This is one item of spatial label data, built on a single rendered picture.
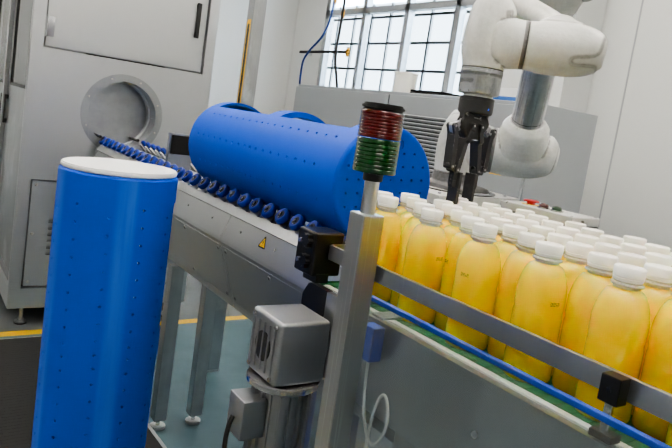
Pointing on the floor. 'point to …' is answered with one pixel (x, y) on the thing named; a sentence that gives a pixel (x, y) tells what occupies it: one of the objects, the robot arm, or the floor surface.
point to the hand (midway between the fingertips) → (461, 189)
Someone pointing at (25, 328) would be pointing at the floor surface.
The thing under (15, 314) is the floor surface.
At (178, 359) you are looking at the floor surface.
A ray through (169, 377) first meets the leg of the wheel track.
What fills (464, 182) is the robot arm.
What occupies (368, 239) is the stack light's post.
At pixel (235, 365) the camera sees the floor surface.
